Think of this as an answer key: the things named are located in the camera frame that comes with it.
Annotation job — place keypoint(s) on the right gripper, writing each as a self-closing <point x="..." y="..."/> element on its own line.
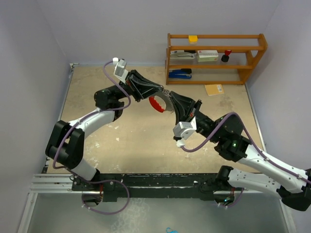
<point x="185" y="107"/>

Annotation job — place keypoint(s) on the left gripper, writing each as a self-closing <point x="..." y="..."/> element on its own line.
<point x="146" y="88"/>

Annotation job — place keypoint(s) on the red grey key holder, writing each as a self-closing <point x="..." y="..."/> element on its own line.
<point x="161" y="101"/>

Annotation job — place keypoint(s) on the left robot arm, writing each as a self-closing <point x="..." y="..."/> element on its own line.
<point x="66" y="143"/>

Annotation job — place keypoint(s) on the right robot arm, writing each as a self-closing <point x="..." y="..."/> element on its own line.
<point x="233" y="142"/>

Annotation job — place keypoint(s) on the blue stapler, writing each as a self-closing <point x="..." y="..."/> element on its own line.
<point x="184" y="73"/>

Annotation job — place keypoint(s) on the grey stapler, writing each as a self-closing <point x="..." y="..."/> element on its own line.
<point x="183" y="54"/>

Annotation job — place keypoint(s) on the white cardboard box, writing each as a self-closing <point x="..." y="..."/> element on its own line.
<point x="207" y="55"/>

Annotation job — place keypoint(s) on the wooden shelf rack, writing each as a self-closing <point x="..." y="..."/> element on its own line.
<point x="247" y="51"/>

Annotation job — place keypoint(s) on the yellow block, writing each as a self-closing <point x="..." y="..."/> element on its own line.
<point x="192" y="39"/>

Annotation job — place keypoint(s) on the blue object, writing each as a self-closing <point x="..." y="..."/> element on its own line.
<point x="169" y="230"/>

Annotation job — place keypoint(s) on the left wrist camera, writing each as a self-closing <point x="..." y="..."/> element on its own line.
<point x="120" y="70"/>

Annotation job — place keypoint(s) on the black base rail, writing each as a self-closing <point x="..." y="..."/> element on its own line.
<point x="155" y="186"/>

